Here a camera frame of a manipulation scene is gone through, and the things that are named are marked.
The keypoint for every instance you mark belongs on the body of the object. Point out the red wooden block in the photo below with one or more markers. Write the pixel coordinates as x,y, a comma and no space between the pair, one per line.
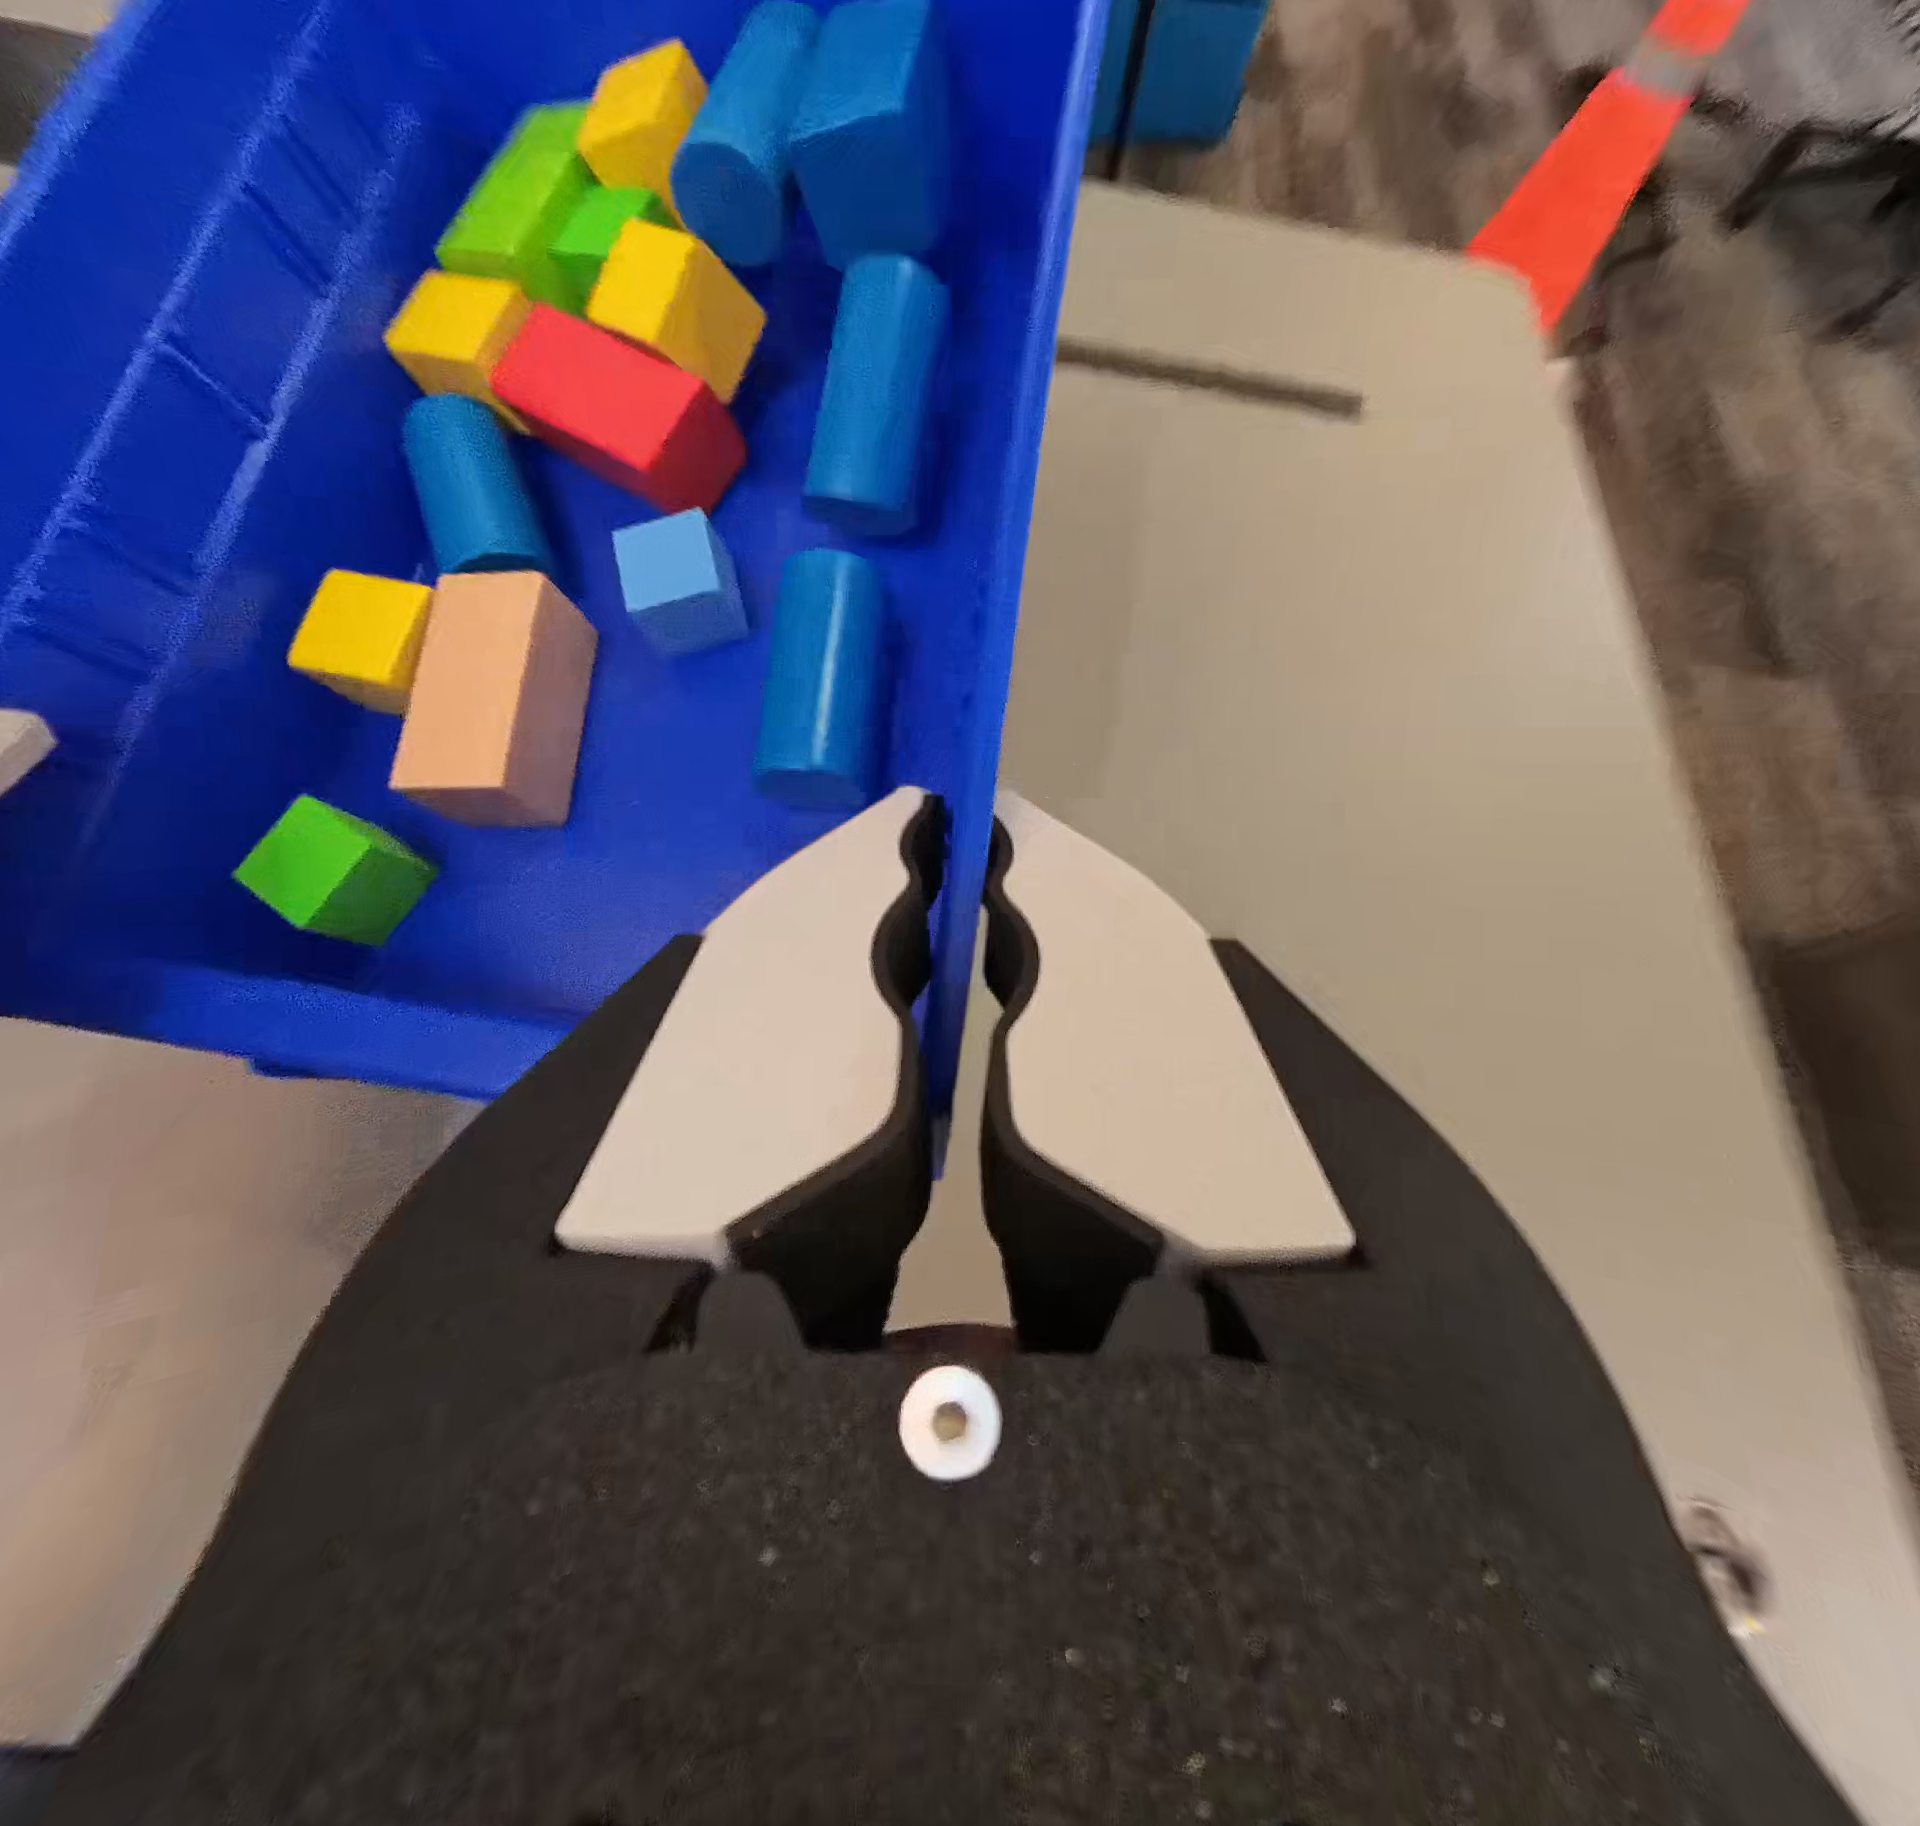
616,413

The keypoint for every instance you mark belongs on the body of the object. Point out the yellow wooden cube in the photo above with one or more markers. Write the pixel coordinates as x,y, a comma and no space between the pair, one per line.
362,643

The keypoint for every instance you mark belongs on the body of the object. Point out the orange striped bar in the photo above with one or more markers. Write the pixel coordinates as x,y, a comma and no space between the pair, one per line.
1623,118

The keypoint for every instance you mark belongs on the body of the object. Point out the long green wooden block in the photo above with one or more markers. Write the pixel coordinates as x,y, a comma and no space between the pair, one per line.
513,200

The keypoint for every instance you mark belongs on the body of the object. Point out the blue plastic bin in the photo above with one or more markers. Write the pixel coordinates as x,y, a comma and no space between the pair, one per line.
182,357

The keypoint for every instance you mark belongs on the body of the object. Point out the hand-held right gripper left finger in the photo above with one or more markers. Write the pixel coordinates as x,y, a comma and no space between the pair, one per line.
751,1076

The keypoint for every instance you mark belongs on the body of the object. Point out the natural wooden block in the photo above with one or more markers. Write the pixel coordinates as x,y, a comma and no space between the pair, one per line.
497,703

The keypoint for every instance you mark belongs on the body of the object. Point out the green wooden cube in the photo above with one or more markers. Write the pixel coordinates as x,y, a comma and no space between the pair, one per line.
331,875

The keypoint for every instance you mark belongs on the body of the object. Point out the light blue wooden cube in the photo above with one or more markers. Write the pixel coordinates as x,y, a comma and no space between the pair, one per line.
681,587

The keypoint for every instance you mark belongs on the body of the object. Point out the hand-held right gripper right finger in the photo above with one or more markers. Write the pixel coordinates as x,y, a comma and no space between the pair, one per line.
1156,1076

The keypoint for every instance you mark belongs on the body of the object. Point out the small green wooden block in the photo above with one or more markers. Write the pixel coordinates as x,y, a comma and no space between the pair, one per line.
612,236

